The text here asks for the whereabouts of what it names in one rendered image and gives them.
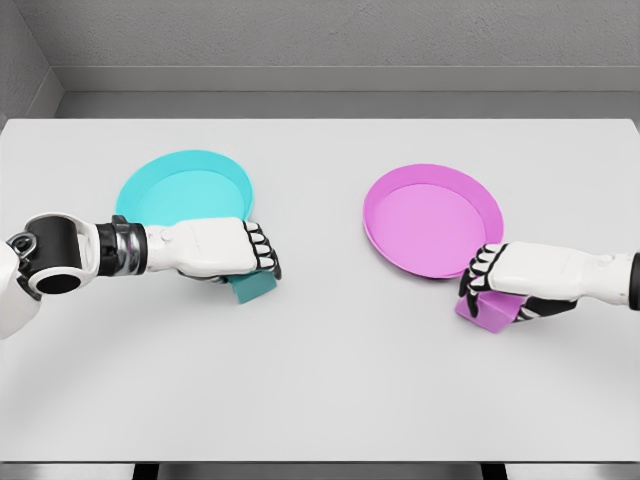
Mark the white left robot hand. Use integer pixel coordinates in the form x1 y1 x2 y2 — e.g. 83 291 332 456
174 216 284 286

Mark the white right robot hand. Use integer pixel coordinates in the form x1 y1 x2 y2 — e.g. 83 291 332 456
458 241 582 322

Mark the pink block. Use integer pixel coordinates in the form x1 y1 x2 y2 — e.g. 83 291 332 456
454 291 521 335

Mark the teal block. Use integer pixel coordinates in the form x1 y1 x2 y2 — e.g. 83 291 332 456
228 270 279 305

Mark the cyan round plate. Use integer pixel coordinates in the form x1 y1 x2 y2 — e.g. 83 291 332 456
115 149 255 229

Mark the pink round plate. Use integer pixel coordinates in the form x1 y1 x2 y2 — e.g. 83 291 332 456
362 163 504 280

